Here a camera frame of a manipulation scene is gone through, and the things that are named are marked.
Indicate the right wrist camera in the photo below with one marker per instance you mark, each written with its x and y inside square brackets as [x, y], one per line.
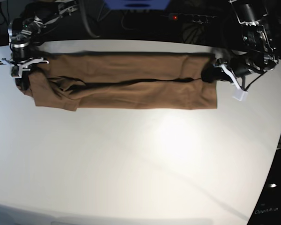
[15, 72]

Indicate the blue box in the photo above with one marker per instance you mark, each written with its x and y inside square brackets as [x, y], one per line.
[137, 4]

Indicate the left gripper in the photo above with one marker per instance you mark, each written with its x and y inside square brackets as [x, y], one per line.
[237, 66]

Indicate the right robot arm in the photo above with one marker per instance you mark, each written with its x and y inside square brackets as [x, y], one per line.
[25, 34]

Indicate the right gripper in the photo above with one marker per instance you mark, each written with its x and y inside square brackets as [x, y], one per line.
[20, 52]

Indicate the black power strip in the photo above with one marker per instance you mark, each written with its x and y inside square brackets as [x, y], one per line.
[192, 18]

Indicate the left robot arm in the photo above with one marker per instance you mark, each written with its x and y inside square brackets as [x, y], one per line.
[246, 20]

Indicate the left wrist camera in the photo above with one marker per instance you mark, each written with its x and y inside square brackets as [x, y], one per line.
[240, 95]

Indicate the brown T-shirt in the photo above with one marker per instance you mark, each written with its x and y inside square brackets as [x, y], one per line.
[123, 80]

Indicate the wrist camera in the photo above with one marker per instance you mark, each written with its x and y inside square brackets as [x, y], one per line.
[240, 95]
[15, 72]

